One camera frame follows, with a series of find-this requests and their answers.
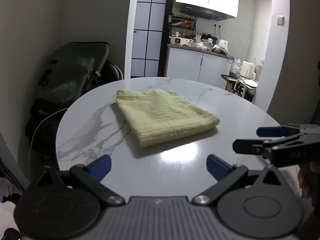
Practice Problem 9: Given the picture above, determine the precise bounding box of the yellow waffle towel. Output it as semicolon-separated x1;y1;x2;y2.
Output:
116;89;220;147

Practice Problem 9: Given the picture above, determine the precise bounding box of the white electric kettle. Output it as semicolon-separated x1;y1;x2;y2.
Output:
218;39;228;52

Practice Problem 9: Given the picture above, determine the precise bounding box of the black bag on chair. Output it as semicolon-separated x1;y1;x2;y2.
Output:
24;41;124;136

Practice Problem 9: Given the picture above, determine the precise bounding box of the white kitchen base cabinet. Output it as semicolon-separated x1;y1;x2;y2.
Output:
165;44;234;89

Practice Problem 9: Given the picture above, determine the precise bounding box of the black spice rack shelf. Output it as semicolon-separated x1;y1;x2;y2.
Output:
169;14;197;39

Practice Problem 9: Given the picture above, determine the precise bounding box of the black range hood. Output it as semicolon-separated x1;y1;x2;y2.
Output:
180;4;227;21

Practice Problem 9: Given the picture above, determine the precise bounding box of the black framed glass door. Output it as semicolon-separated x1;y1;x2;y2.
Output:
131;0;174;77

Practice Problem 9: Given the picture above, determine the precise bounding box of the wall light switch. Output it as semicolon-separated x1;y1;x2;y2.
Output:
276;15;285;26

